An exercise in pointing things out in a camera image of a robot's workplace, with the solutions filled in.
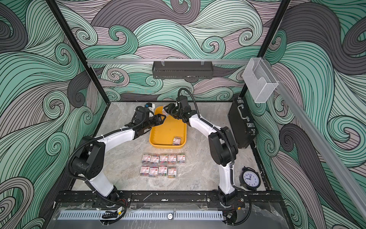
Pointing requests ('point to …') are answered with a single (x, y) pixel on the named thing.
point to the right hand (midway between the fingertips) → (163, 109)
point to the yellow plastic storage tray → (172, 134)
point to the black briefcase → (242, 122)
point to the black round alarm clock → (249, 178)
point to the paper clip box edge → (172, 172)
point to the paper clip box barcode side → (181, 159)
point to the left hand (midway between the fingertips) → (164, 115)
